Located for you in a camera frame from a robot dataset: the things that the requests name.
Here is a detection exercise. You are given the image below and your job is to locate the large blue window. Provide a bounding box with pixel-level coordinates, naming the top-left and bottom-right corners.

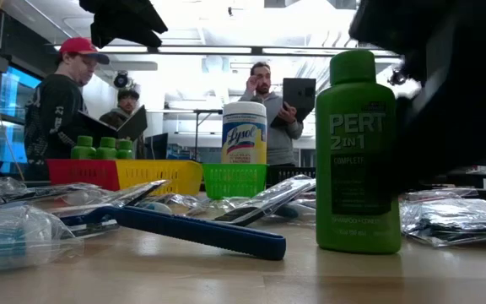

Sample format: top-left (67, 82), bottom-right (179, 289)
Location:
top-left (0, 62), bottom-right (44, 174)

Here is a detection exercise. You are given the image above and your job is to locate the blue disposable razor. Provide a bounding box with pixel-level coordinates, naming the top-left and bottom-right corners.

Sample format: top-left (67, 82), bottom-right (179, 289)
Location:
top-left (59, 205), bottom-right (288, 262)

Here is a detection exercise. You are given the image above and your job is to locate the black ceiling camera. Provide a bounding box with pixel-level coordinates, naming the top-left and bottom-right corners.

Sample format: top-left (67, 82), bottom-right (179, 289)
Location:
top-left (113, 70), bottom-right (129, 89)

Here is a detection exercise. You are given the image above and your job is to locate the black computer monitor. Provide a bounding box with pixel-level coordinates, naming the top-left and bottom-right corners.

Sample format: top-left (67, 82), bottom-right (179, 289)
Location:
top-left (143, 133), bottom-right (170, 160)

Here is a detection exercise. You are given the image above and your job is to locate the black plastic basket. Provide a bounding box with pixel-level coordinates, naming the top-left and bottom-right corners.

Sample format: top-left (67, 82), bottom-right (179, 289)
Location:
top-left (266, 166), bottom-right (317, 189)

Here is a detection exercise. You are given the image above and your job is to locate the yellow plastic basket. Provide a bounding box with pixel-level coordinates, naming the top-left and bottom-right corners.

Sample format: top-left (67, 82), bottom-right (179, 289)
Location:
top-left (115, 159), bottom-right (204, 197)

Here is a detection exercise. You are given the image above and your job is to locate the black tablet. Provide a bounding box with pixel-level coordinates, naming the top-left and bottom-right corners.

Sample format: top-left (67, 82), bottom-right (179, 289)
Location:
top-left (270, 77), bottom-right (317, 129)

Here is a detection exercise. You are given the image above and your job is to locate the Lysol wipes canister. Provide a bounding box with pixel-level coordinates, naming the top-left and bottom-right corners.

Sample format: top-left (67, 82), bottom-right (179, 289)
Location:
top-left (220, 100), bottom-right (268, 165)

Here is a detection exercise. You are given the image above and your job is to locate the green Pert shampoo bottle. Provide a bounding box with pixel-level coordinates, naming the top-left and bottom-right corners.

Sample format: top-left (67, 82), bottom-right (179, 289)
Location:
top-left (315, 49), bottom-right (402, 255)
top-left (95, 136), bottom-right (120, 160)
top-left (116, 139), bottom-right (134, 160)
top-left (70, 135), bottom-right (97, 160)

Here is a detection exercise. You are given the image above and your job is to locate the black laptop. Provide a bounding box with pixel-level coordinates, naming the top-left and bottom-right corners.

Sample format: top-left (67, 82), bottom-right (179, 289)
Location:
top-left (73, 104), bottom-right (149, 144)

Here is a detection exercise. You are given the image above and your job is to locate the person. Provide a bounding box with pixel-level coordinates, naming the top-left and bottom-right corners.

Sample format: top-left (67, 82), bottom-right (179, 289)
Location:
top-left (237, 62), bottom-right (305, 166)
top-left (99, 86), bottom-right (147, 160)
top-left (23, 36), bottom-right (111, 182)

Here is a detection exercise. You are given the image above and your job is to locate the green plastic basket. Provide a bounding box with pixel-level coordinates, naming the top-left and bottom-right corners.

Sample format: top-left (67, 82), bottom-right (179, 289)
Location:
top-left (202, 163), bottom-right (268, 200)

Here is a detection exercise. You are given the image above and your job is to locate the red plastic basket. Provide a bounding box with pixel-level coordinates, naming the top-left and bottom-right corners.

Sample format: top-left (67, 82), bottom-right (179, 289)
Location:
top-left (45, 158), bottom-right (122, 192)

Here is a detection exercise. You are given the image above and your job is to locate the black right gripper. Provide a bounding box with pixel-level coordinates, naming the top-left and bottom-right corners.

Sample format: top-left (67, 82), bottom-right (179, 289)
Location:
top-left (348, 0), bottom-right (486, 193)

